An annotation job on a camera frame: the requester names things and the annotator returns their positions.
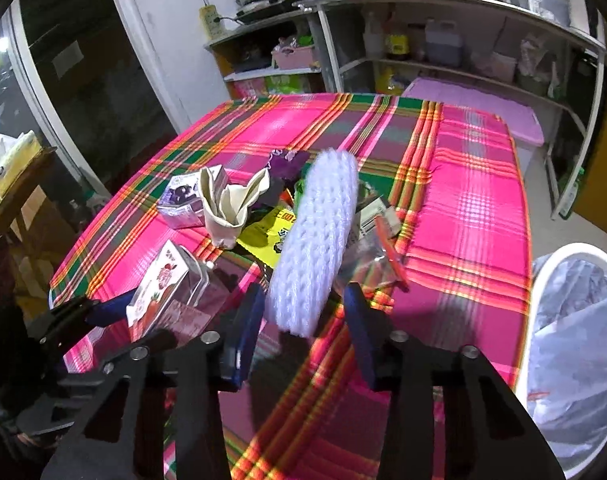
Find wooden side table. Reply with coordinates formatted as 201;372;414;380
0;147;80;273

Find small metal shelf unit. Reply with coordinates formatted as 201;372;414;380
206;7;327;100

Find small grey carton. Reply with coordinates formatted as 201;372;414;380
358;197;401;236

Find pink cardboard box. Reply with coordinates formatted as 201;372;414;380
232;77;269;102

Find pink plaid tablecloth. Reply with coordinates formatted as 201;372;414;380
48;92;534;480

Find purple juice carton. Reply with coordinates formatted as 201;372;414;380
156;172;229;229

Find green cardboard box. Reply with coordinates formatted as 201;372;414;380
263;72;315;97

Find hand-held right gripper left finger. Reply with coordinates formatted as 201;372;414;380
40;282;266;480

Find white plastic jug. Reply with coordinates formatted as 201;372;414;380
363;12;387;59

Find clear plastic bin liner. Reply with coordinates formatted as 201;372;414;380
526;257;607;461

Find yellow label sauce bottle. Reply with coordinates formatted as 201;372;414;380
386;15;412;61

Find crushed cream paper cup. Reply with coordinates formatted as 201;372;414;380
198;165;270;250

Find strawberry milk carton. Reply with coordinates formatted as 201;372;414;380
126;240;216;341

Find pink plastic basket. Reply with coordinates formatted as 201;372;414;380
272;45;318;71

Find black induction cooker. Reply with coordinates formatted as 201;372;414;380
232;1;305;24

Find yellow snack wrapper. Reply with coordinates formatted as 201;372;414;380
236;205;299;268

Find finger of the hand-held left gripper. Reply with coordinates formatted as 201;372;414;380
28;294;136;356
13;329;180;436

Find white trash bin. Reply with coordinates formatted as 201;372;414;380
514;242;607;480

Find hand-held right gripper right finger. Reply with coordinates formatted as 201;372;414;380
343;282;567;480

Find translucent jerry can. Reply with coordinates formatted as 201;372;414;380
425;20;462;67

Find purple snack wrapper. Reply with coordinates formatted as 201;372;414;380
268;149;311;183

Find dark glass door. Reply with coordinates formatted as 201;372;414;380
0;0;180;201

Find long metal shelf unit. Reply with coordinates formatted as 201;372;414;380
293;0;607;221

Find yellowed power strip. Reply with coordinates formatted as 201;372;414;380
199;5;224;41

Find tissue box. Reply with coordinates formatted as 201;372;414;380
0;130;43;197

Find white foam fruit net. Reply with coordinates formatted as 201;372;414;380
266;147;359;338

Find clear plastic wrapper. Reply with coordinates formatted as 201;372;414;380
343;215;410;292

